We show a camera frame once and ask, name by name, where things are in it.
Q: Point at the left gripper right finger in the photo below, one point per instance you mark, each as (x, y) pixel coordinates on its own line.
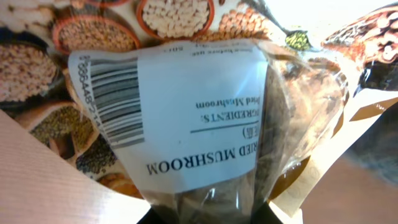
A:
(264, 215)

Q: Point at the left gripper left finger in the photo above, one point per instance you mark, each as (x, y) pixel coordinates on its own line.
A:
(151, 217)

